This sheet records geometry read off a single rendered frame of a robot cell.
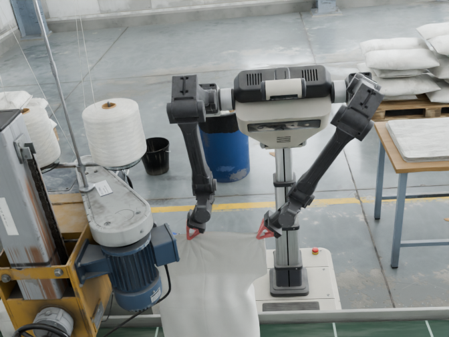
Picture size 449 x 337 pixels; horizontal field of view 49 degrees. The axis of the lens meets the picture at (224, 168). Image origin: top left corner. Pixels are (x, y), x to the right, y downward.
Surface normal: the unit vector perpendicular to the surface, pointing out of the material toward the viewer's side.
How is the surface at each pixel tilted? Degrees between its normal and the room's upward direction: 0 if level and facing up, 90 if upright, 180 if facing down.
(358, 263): 0
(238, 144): 93
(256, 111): 40
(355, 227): 0
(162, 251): 90
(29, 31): 90
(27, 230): 90
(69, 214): 0
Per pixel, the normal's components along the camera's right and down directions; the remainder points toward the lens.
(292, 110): -0.11, -0.33
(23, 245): -0.06, 0.51
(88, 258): -0.10, -0.86
